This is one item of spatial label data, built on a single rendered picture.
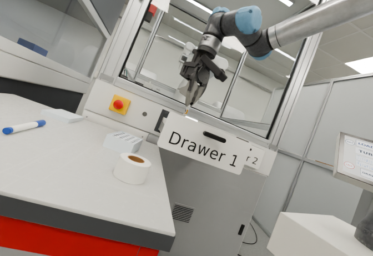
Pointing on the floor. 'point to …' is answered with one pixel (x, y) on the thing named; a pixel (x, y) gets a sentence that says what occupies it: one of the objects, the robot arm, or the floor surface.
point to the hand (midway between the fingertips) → (190, 104)
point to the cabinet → (201, 199)
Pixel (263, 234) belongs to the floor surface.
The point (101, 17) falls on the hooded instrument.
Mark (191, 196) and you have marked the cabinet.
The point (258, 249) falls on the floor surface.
